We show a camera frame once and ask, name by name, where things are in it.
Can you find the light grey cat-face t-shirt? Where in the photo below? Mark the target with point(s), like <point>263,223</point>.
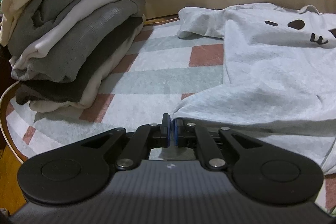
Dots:
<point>278,76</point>

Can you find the checkered pastel floor rug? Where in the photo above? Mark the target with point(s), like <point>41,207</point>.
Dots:
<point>158,72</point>

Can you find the black folded garment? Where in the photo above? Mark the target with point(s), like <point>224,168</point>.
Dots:
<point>115,46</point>

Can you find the off-white bottom folded garment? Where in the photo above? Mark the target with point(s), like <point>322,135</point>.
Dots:
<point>88,96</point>

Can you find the dark grey folded garment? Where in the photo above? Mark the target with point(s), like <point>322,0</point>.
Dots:
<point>38,18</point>

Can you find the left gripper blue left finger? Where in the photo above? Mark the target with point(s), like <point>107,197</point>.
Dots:
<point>160,133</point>

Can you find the white folded garment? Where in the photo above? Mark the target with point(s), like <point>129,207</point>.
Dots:
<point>41,47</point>

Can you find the grey fleece folded garment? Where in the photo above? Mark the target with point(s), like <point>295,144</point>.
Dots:
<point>66,57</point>

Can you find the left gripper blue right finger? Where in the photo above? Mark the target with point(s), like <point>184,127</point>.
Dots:
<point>184,133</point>

